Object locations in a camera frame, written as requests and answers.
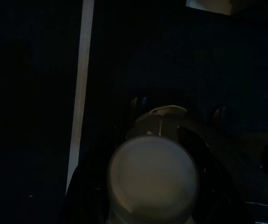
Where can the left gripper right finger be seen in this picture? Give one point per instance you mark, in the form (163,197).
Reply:
(204,168)

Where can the black floor mat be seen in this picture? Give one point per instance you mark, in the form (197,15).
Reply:
(171,58)

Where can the long white floor strip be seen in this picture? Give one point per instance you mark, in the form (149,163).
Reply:
(82,70)

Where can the yellow instant noodle cup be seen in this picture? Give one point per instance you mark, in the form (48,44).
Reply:
(152,175)

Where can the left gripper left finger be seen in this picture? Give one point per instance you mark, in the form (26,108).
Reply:
(89,191)

